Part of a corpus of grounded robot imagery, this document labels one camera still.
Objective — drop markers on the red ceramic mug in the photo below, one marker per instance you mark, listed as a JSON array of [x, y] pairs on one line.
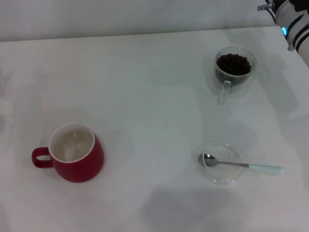
[[79, 169]]

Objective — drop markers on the dark coffee beans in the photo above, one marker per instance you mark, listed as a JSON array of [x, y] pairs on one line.
[[234, 64]]

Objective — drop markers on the clear glass saucer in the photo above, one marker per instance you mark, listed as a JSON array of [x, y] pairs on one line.
[[222, 176]]

